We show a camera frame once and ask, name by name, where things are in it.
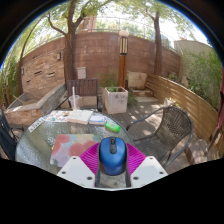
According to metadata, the small pale booklet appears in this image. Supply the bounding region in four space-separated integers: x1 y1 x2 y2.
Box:
88 114 107 126

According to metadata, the wooden garden lamp post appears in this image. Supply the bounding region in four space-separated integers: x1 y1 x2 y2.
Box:
117 29 130 89

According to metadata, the large forked tree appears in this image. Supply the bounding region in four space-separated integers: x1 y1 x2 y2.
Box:
46 0 111 83

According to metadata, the grey wall box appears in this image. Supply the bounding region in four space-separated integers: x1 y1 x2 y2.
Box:
76 66 88 80

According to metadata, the dark brown wooden chair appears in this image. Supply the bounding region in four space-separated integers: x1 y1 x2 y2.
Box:
59 78 100 111

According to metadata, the slim straight tree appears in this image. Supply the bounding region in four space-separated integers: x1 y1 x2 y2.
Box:
143 6 164 77

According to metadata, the white printed strip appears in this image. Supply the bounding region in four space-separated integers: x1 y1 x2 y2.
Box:
28 116 46 133

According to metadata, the black metal chair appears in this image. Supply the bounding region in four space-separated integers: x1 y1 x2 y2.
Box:
0 108 19 162

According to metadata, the white closed book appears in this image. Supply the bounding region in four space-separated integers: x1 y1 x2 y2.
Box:
66 109 94 126

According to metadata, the floral red mouse pad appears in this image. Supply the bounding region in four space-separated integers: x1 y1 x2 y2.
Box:
49 133 103 168

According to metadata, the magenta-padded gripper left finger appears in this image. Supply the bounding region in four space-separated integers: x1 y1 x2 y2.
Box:
56 142 103 188

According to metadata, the stone raised planter bed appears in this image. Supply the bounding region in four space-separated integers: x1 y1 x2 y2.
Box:
4 83 68 127

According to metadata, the brown wooden stool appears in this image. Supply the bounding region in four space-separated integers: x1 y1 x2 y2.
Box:
184 138 211 166

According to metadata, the colourful printed paper sheet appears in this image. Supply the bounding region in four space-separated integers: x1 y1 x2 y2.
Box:
43 109 73 123

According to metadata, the blue computer mouse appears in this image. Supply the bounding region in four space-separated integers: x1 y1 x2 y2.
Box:
98 136 128 177

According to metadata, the beige stone slab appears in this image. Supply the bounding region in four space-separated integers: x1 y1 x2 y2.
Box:
127 71 148 90

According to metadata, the white square planter box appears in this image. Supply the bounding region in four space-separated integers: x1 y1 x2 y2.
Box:
103 86 129 115

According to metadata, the grey wicker chair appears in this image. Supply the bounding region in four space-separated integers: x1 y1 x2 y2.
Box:
125 105 195 168

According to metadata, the clear plastic cup with straw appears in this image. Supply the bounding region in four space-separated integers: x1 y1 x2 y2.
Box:
68 86 81 112

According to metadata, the green tube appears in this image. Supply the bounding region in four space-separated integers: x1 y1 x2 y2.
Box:
104 120 122 133

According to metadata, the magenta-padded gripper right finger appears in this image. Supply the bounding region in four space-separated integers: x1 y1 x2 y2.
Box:
124 142 169 188

